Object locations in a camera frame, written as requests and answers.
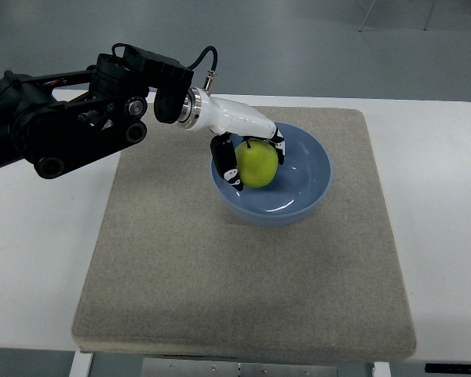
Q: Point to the metal chair legs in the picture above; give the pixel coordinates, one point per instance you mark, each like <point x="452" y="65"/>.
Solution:
<point x="388" y="15"/>

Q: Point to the blue bowl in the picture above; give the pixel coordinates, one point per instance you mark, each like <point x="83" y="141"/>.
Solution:
<point x="297" y="188"/>

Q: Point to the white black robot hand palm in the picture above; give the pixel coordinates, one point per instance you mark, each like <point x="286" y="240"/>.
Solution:
<point x="220" y="116"/>

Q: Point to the white table frame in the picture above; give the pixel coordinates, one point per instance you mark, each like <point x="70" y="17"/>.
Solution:
<point x="183" y="367"/>

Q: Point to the green pear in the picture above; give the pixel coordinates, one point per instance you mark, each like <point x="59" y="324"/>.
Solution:
<point x="257" y="162"/>

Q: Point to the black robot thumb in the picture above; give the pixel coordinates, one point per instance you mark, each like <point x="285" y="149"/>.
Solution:
<point x="224" y="158"/>

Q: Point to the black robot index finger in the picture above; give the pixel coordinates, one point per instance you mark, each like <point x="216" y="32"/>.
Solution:
<point x="279" y="144"/>

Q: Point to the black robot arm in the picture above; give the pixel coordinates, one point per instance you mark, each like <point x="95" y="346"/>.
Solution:
<point x="60" y="123"/>

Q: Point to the grey felt mat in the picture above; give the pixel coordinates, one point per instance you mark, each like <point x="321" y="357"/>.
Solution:
<point x="175" y="273"/>

